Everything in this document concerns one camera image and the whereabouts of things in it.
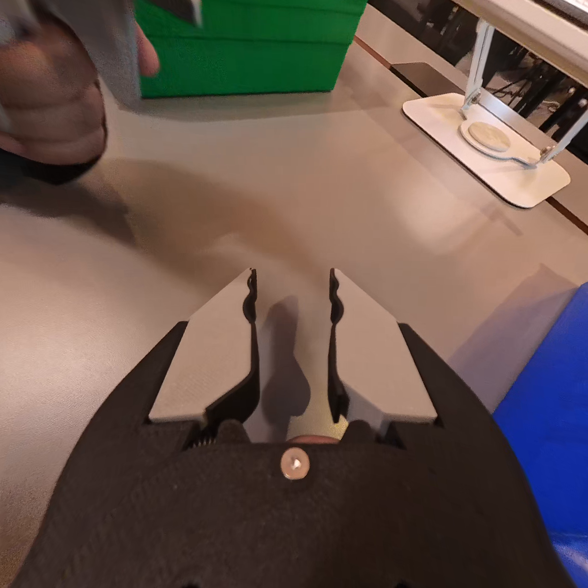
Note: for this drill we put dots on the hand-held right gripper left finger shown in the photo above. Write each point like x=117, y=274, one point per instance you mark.
x=206, y=363

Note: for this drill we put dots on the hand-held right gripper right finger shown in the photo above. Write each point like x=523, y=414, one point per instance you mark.
x=381, y=363

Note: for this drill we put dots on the green plastic bin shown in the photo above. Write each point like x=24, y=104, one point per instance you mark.
x=252, y=59

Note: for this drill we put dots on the blue plastic bin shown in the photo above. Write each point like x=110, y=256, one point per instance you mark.
x=551, y=436

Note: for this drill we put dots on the grey desk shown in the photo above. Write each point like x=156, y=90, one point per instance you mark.
x=321, y=183

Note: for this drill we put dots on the person's left hand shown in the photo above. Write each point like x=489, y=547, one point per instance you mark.
x=50, y=101

